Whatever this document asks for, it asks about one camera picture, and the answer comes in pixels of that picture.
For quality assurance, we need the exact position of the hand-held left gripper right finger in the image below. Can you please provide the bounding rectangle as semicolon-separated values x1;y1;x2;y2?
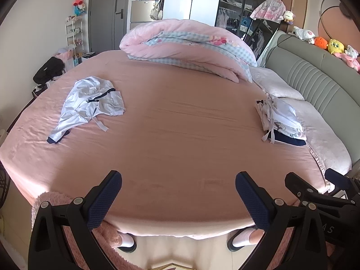
235;171;329;270

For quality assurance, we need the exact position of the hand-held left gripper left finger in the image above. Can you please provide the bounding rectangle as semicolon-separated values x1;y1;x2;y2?
28;170;123;270

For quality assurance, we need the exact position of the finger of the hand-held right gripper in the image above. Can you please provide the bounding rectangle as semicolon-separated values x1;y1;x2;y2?
325;169;360;194
284;171;356;206

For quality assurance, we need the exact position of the white garment with navy trim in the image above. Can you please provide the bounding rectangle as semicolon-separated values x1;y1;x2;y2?
46;76;126;144

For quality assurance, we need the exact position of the pile of folded clothes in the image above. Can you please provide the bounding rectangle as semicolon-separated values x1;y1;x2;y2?
254;93;308;147

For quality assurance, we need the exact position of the pink fuzzy robe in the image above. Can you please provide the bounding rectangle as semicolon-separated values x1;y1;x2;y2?
31;191;328;270

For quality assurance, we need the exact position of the person's right foot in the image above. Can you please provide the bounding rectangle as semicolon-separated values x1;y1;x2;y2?
226;228;264;252

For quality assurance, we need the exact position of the person's foot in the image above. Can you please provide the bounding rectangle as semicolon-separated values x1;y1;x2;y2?
117;232;137;253
226;228;264;252

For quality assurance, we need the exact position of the person's left foot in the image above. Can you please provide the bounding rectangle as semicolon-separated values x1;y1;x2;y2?
117;232;137;253

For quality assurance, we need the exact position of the pale pink pillow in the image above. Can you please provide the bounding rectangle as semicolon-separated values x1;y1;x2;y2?
249;67;306;102
284;98;353;175

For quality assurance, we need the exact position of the pink bed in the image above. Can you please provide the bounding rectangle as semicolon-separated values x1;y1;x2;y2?
0;49;353;241

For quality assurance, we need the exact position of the grey-green padded headboard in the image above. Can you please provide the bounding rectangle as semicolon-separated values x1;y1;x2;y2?
264;30;360;152

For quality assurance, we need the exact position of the pink and white plush toy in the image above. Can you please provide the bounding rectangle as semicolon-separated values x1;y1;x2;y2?
341;45;360;72

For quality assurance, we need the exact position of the yellow plush toy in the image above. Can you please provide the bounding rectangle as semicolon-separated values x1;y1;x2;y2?
328;39;346;54

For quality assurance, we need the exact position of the orange plush toy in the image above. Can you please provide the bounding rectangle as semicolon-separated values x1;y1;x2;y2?
313;36;329;50

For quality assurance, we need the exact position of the black bag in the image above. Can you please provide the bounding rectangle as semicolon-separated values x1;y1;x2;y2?
33;56;66;85

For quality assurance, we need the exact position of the pink bag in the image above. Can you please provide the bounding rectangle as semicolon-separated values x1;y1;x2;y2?
55;49;75;68

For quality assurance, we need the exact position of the long white plush toy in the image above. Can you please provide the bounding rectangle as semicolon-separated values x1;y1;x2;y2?
292;26;316;45

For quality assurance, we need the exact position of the white shelf rack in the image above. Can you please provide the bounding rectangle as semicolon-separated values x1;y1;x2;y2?
65;17;85;52

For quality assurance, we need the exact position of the pink printed cloth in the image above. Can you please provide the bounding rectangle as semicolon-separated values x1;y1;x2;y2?
250;0;287;23

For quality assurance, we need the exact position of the pink checked quilt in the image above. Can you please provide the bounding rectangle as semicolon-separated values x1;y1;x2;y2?
119;19;258;83

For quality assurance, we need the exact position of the grey door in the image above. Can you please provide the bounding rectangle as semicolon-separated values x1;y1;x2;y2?
88;0;133;53

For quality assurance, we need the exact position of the silver refrigerator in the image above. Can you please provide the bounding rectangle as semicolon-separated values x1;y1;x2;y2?
130;0;158;33

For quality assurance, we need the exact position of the white handbag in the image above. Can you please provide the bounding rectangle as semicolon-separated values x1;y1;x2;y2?
150;5;164;21

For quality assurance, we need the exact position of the red and blue plush toy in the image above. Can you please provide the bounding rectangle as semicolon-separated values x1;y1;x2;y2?
73;0;88;16

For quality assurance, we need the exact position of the round wall lamp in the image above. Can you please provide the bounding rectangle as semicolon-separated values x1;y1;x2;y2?
319;0;360;36

